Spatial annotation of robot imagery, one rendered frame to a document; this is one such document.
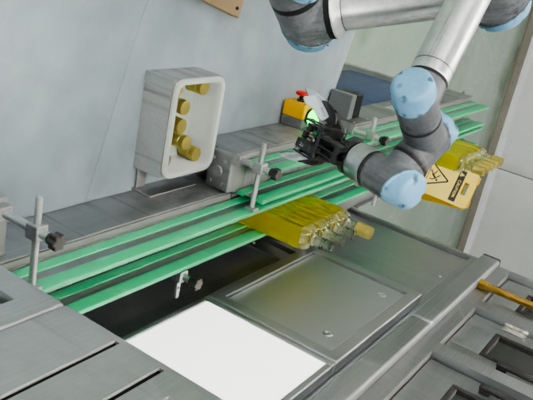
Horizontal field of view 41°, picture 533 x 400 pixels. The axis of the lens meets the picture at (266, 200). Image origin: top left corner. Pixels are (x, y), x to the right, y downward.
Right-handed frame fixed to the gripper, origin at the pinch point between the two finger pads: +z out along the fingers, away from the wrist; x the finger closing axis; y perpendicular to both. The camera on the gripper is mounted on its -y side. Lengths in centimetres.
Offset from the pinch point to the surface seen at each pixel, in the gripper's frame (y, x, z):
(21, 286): 73, 16, -35
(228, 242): -1.6, 33.5, 7.0
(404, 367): -20, 39, -38
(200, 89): 9.9, 2.3, 21.2
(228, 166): -1.6, 17.8, 15.9
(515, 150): -574, 49, 227
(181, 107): 14.8, 6.7, 19.4
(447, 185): -328, 63, 142
